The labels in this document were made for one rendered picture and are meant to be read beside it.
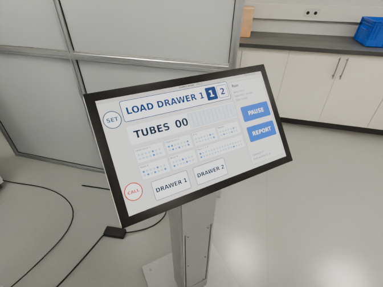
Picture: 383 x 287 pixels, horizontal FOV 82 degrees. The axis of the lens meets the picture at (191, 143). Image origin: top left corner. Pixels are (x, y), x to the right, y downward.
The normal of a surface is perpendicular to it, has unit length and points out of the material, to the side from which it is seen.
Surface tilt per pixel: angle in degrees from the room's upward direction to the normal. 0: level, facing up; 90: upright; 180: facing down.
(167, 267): 5
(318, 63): 90
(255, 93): 50
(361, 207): 0
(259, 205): 0
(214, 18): 90
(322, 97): 90
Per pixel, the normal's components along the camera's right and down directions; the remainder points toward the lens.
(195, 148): 0.35, -0.11
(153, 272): -0.07, -0.78
